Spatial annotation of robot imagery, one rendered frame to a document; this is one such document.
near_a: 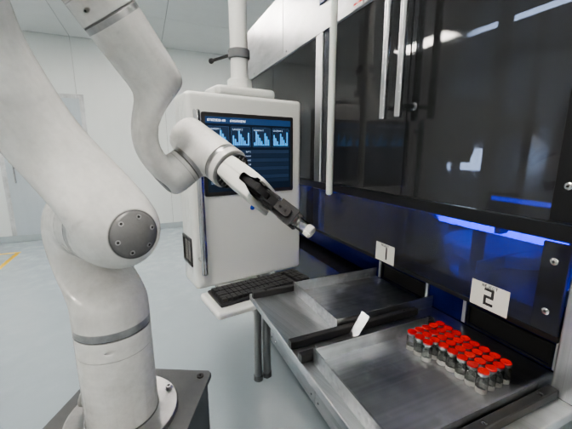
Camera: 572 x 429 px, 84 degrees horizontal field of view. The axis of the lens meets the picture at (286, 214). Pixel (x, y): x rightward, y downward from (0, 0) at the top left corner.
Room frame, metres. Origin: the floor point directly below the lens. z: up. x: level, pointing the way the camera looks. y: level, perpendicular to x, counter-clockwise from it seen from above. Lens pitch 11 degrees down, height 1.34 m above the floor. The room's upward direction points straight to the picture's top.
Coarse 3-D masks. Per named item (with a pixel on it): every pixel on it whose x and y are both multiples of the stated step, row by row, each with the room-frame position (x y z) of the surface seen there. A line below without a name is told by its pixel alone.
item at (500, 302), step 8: (472, 280) 0.69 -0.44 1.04; (472, 288) 0.69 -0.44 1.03; (480, 288) 0.67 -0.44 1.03; (488, 288) 0.66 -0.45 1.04; (496, 288) 0.64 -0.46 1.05; (472, 296) 0.69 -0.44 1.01; (480, 296) 0.67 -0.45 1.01; (496, 296) 0.64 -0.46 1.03; (504, 296) 0.63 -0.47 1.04; (480, 304) 0.67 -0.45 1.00; (496, 304) 0.64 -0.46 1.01; (504, 304) 0.62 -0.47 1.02; (496, 312) 0.64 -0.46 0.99; (504, 312) 0.62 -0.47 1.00
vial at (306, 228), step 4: (296, 216) 0.53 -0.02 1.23; (296, 220) 0.52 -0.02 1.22; (300, 220) 0.52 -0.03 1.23; (304, 220) 0.52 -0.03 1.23; (292, 224) 0.53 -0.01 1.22; (296, 224) 0.52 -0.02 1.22; (300, 224) 0.52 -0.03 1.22; (304, 224) 0.52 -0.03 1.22; (308, 224) 0.52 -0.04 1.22; (296, 228) 0.52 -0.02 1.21; (300, 228) 0.52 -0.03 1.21; (304, 228) 0.51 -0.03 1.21; (308, 228) 0.51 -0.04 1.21; (312, 228) 0.51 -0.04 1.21; (304, 232) 0.51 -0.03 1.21; (308, 232) 0.51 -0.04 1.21; (312, 232) 0.52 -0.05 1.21; (308, 236) 0.51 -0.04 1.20
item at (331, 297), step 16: (352, 272) 1.07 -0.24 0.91; (368, 272) 1.10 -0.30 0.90; (304, 288) 0.99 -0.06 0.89; (320, 288) 1.01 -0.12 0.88; (336, 288) 1.01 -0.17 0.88; (352, 288) 1.01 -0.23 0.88; (368, 288) 1.01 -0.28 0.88; (384, 288) 1.01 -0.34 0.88; (320, 304) 0.83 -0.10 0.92; (336, 304) 0.89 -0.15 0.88; (352, 304) 0.89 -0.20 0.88; (368, 304) 0.89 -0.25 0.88; (384, 304) 0.89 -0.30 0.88; (400, 304) 0.83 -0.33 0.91; (416, 304) 0.85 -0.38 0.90; (336, 320) 0.74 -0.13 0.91; (352, 320) 0.76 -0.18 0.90
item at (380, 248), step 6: (378, 246) 0.99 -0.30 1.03; (384, 246) 0.97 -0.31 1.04; (390, 246) 0.95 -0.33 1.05; (378, 252) 0.99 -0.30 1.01; (384, 252) 0.97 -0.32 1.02; (390, 252) 0.94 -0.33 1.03; (378, 258) 0.99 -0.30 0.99; (384, 258) 0.97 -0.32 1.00; (390, 258) 0.94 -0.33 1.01; (390, 264) 0.94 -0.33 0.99
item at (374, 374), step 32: (416, 320) 0.74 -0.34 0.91; (320, 352) 0.63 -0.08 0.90; (352, 352) 0.65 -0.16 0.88; (384, 352) 0.65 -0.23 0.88; (352, 384) 0.55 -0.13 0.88; (384, 384) 0.55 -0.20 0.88; (416, 384) 0.55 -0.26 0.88; (448, 384) 0.55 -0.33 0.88; (512, 384) 0.55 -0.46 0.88; (384, 416) 0.48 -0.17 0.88; (416, 416) 0.48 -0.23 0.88; (448, 416) 0.48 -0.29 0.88; (480, 416) 0.46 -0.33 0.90
